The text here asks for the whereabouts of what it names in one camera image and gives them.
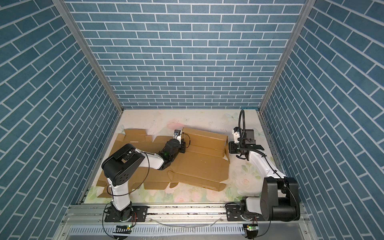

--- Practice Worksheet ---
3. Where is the aluminium corner post left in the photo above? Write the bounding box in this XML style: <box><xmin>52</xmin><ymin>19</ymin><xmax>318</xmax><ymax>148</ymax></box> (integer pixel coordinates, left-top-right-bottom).
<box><xmin>53</xmin><ymin>0</ymin><xmax>124</xmax><ymax>114</ymax></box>

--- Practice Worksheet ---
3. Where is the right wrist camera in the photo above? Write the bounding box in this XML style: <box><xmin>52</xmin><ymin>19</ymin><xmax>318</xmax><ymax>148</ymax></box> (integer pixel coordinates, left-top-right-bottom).
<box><xmin>232</xmin><ymin>127</ymin><xmax>241</xmax><ymax>144</ymax></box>

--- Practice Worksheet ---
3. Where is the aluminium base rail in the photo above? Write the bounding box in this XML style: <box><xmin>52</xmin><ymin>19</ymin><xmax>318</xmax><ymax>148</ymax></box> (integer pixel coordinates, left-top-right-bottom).
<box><xmin>64</xmin><ymin>202</ymin><xmax>310</xmax><ymax>229</ymax></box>

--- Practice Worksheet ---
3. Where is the brown cardboard box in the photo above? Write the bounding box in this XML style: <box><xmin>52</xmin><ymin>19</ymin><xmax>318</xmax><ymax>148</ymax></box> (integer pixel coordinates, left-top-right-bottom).
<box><xmin>168</xmin><ymin>128</ymin><xmax>230</xmax><ymax>192</ymax></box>

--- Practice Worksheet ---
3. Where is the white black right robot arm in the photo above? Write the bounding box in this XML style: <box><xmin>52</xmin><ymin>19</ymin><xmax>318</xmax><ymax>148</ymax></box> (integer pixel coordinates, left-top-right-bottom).
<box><xmin>229</xmin><ymin>127</ymin><xmax>301</xmax><ymax>222</ymax></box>

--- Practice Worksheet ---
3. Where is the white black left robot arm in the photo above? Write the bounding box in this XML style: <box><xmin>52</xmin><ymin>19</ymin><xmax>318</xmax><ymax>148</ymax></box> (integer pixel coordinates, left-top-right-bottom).
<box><xmin>102</xmin><ymin>138</ymin><xmax>186</xmax><ymax>222</ymax></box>

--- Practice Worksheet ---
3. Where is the aluminium corner post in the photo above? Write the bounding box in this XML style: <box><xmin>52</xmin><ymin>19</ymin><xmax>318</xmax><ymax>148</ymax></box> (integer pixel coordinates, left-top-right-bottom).
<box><xmin>259</xmin><ymin>0</ymin><xmax>316</xmax><ymax>113</ymax></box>
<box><xmin>53</xmin><ymin>0</ymin><xmax>124</xmax><ymax>114</ymax></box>

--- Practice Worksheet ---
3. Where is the flat unfolded cardboard box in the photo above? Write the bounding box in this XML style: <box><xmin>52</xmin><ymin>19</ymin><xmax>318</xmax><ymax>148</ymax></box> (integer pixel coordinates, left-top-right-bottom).
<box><xmin>97</xmin><ymin>129</ymin><xmax>191</xmax><ymax>198</ymax></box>

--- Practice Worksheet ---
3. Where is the white slotted cable duct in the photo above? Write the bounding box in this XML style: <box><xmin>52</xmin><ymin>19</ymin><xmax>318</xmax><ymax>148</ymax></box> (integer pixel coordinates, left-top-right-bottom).
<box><xmin>69</xmin><ymin>224</ymin><xmax>245</xmax><ymax>237</ymax></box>

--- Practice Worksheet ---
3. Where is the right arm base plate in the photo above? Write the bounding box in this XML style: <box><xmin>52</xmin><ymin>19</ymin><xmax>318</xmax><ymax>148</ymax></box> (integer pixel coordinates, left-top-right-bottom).
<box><xmin>225</xmin><ymin>203</ymin><xmax>265</xmax><ymax>222</ymax></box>

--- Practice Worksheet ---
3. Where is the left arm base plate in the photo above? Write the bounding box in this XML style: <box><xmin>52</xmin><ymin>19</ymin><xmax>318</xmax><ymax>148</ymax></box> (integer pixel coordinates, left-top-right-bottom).
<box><xmin>104</xmin><ymin>205</ymin><xmax>148</xmax><ymax>224</ymax></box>

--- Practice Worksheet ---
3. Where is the aluminium corner post right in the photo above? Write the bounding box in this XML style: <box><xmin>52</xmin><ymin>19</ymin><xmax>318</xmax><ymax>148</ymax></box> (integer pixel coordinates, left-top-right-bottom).
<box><xmin>259</xmin><ymin>0</ymin><xmax>316</xmax><ymax>113</ymax></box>

